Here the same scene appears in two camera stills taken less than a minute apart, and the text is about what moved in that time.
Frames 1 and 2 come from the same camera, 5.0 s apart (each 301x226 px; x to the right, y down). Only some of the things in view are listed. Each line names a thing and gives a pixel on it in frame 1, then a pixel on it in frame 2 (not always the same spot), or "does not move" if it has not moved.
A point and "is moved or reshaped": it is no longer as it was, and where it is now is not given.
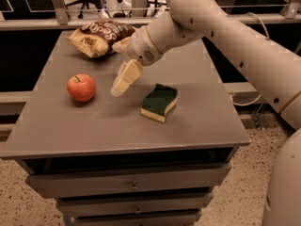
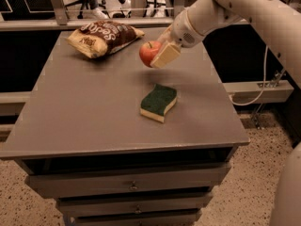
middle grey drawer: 118,204 does not move
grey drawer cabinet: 106,163 does not move
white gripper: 140,47 -> 181,29
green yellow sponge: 158,103 does not move
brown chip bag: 97,38 does not move
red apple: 81,87 is moved or reshaped
